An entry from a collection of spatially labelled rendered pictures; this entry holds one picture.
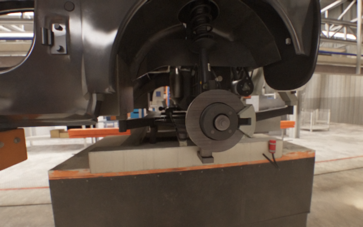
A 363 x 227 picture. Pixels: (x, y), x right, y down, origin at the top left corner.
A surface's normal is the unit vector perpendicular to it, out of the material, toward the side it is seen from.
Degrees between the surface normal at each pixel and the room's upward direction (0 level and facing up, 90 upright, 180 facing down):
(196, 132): 90
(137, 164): 90
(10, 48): 90
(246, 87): 90
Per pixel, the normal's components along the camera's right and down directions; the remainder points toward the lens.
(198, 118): 0.15, 0.07
